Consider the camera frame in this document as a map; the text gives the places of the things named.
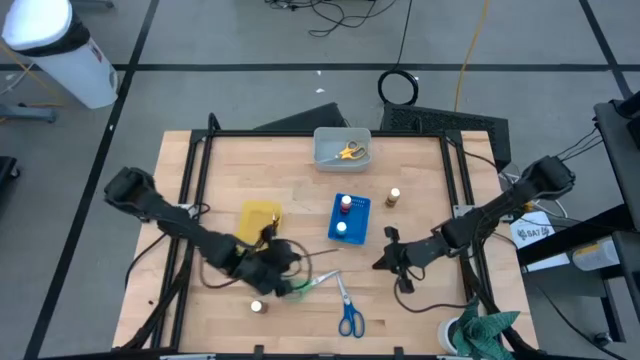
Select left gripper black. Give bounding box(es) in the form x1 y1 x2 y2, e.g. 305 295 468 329
226 237 306 301

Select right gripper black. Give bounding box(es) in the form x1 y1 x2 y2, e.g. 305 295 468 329
371 225 450 295

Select green handled scissors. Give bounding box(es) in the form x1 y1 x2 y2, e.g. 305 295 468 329
284 269 342 302

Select blue handled scissors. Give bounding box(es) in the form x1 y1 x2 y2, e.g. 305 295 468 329
334 272 367 340

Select yellow handled scissors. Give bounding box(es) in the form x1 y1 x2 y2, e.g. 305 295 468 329
319 140 369 165

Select black paintbrush silver ferrule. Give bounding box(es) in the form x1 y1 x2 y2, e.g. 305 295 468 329
302 247 345 261

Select blue slotted plastic basket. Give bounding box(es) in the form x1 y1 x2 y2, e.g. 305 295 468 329
327 192 373 247

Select yellow plastic bin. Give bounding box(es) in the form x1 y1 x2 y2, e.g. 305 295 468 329
234 199 285 247

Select green plant in white pot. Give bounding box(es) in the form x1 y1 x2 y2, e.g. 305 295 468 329
437 296 521 360

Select white printed label sheet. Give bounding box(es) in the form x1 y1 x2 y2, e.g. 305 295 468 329
509 210 556 246

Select plain white paper sheet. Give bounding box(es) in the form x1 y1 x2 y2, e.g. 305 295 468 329
523 251 572 274

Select black flat panel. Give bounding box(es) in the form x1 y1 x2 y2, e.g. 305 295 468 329
253 102 349 132

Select black equipment cart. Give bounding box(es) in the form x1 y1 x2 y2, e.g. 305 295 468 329
517 89 640 346

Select black chair base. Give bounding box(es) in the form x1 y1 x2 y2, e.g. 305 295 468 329
0 155 21 201

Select grey metal stand base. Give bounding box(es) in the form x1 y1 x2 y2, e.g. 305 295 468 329
0 102 57 124

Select white trash can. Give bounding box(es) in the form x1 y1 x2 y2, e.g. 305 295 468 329
1 0 120 110

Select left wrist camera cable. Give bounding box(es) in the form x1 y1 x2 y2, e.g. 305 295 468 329
198 236 315 292

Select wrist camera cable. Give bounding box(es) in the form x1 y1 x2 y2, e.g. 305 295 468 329
392 269 472 315
198 236 315 292

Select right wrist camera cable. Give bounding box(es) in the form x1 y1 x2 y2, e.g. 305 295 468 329
392 269 472 315

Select black left arm base cable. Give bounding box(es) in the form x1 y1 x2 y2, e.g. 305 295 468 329
123 231 174 290

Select black metal table frame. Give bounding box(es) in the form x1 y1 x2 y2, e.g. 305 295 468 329
117 112 541 360

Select black cable with coil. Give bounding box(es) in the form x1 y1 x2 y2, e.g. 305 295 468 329
376 0 420 107

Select long yellow cable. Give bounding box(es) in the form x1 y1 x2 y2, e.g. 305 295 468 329
453 0 491 112

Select black floor cable with plug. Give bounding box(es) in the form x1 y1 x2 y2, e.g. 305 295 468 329
546 297 629 360

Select black cable bundle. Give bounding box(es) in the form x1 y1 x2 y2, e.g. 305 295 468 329
554 126 605 162

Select tangled black floor cables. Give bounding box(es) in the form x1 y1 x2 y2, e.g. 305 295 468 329
263 0 401 39

